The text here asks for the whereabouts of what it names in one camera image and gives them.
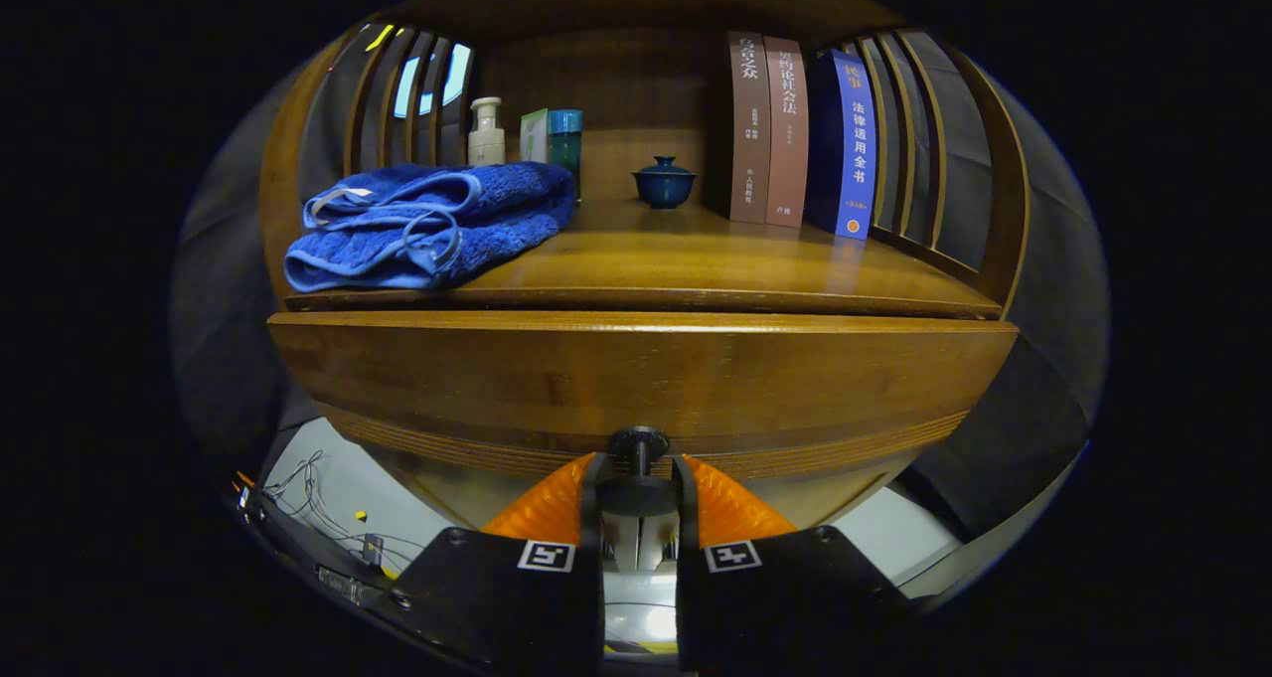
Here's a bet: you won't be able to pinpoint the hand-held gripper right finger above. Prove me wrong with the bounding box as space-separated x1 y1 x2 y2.
673 453 915 673

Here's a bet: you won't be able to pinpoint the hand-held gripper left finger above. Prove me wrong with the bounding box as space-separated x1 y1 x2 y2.
393 451 609 673

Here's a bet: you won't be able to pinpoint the wooden drawer with black knob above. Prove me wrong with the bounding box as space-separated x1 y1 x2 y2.
268 309 1020 519

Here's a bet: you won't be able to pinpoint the blue book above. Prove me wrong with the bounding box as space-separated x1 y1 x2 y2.
807 49 877 241

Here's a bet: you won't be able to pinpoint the wooden countertop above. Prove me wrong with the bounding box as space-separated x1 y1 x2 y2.
283 195 1005 320

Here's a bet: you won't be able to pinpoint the blue lidded teacup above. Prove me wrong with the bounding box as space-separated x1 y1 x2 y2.
632 156 699 210

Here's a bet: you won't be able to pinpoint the folded blue towel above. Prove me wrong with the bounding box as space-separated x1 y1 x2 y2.
283 162 578 293

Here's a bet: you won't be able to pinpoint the tangled floor cables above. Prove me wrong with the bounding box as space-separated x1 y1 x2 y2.
260 450 423 571

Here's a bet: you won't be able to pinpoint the white pump bottle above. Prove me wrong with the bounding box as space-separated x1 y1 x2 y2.
467 96 506 167

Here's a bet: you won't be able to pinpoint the light brown book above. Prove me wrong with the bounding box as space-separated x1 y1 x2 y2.
763 37 810 229

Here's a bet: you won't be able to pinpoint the green and white box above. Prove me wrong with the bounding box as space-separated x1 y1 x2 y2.
519 108 551 165

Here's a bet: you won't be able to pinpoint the brown wooden cabinet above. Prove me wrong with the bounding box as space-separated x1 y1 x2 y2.
258 0 1034 537

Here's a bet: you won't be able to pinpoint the teal bottle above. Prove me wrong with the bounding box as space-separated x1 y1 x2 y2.
548 109 584 201

